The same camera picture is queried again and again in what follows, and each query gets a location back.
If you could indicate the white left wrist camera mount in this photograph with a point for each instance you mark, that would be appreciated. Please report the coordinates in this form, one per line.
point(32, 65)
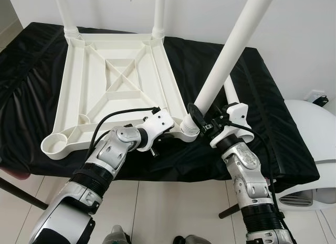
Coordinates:
point(157, 123)

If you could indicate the black power plug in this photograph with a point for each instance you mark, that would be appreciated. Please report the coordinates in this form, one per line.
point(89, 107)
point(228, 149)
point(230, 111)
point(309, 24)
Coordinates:
point(320, 101)

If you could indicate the white wall socket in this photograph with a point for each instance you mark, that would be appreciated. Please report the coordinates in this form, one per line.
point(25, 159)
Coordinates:
point(311, 94)

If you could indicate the black metal table leg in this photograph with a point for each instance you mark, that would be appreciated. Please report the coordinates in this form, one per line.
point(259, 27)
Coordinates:
point(229, 211)
point(23, 193)

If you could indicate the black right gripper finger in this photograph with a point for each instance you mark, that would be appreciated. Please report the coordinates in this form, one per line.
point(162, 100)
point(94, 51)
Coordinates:
point(197, 115)

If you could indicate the white dome litter box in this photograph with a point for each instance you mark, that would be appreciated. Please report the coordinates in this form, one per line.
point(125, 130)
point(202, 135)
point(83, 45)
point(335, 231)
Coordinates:
point(315, 136)

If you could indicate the pink cloth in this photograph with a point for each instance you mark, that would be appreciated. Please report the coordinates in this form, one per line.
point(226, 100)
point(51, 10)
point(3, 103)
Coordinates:
point(16, 173)
point(271, 179)

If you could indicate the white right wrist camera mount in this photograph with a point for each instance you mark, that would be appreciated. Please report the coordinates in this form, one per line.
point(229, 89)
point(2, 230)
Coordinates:
point(236, 114)

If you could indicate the white plastic table top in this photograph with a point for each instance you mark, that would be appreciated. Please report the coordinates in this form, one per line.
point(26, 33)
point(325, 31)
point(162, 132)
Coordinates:
point(73, 97)

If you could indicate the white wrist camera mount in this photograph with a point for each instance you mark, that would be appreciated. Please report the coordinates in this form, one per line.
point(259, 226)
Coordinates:
point(157, 123)
point(236, 114)

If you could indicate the white plastic table leg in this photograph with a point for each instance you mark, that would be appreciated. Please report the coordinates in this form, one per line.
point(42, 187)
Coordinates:
point(233, 50)
point(230, 89)
point(159, 13)
point(67, 13)

